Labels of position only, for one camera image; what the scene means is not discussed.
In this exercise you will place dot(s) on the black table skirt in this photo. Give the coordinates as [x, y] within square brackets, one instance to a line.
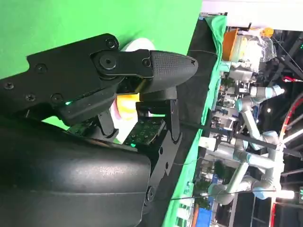
[197, 94]

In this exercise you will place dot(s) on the clear plastic bag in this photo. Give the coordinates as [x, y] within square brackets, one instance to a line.
[267, 47]

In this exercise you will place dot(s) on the lilac plate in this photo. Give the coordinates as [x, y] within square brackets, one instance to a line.
[124, 130]

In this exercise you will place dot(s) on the orange storage box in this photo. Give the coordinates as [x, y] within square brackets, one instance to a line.
[229, 43]

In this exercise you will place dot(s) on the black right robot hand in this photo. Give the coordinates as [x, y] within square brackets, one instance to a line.
[71, 175]

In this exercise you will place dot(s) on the red hoop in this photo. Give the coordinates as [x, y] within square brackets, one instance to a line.
[287, 116]

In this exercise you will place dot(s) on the blue crate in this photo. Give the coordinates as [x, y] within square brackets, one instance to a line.
[204, 216]

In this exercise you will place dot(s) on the black metal bar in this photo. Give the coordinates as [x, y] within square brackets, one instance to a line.
[251, 140]

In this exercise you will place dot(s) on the green table cloth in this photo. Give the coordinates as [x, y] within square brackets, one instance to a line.
[59, 19]

